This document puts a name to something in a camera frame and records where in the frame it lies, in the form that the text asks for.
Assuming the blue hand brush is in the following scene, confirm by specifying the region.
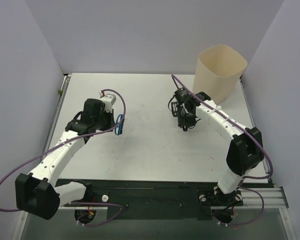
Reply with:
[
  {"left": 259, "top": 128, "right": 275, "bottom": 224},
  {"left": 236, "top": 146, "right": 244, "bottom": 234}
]
[{"left": 114, "top": 114, "right": 125, "bottom": 136}]

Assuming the black slotted scoop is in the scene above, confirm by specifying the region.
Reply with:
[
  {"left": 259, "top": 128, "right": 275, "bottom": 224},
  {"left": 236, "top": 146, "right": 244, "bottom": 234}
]
[{"left": 170, "top": 101, "right": 179, "bottom": 118}]

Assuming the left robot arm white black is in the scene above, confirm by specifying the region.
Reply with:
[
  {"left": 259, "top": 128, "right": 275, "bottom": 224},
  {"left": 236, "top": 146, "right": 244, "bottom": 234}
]
[{"left": 15, "top": 94, "right": 116, "bottom": 220}]

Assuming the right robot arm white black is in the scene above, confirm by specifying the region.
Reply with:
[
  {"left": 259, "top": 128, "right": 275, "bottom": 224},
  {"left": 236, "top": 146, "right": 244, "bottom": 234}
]
[{"left": 169, "top": 87, "right": 264, "bottom": 205}]

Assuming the cream plastic waste bin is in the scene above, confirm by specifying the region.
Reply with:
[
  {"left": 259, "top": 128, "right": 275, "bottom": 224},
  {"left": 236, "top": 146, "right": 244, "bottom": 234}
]
[{"left": 192, "top": 44, "right": 248, "bottom": 104}]

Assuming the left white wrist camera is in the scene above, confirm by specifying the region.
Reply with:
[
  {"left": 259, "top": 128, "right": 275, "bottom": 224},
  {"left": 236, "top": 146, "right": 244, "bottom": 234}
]
[{"left": 99, "top": 91, "right": 117, "bottom": 113}]

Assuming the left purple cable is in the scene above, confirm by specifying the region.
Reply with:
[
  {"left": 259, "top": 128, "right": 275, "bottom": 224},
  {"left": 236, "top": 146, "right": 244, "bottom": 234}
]
[{"left": 0, "top": 88, "right": 127, "bottom": 227}]

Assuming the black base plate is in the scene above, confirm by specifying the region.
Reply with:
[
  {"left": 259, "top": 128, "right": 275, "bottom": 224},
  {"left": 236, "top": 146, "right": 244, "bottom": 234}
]
[{"left": 33, "top": 178, "right": 246, "bottom": 222}]

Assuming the aluminium frame rail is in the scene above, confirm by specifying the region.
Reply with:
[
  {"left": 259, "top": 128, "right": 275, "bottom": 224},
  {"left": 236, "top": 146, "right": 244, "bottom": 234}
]
[{"left": 58, "top": 187, "right": 289, "bottom": 211}]

